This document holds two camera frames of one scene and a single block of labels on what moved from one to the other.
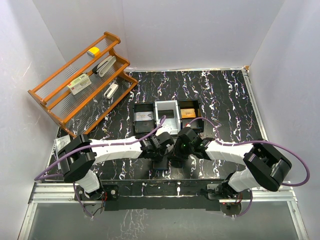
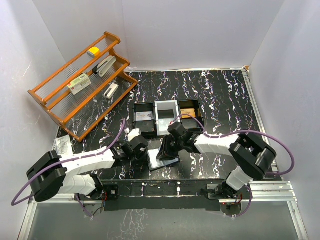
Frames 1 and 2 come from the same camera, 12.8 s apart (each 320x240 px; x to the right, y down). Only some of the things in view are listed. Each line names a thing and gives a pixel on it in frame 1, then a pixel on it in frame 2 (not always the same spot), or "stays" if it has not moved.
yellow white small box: [93, 51] stays
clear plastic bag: [61, 142] stays
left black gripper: [158, 157] to [143, 159]
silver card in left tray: [144, 116] stays
